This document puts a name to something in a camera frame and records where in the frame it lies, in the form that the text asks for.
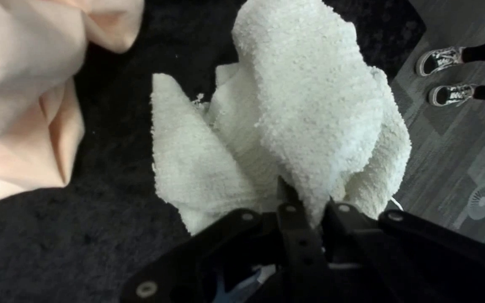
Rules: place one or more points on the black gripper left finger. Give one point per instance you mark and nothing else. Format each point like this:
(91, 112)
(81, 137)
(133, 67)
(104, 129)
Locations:
(301, 254)

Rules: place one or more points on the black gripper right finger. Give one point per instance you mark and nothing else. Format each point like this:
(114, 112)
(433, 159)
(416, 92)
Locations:
(411, 259)

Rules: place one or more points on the large white terry towel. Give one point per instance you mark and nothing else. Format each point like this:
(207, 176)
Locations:
(310, 102)

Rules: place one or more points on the peach cream cloth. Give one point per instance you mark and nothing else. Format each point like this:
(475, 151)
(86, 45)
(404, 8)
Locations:
(23, 85)

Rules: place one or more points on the black velvet tablecloth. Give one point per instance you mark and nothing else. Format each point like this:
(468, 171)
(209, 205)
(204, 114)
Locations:
(84, 247)

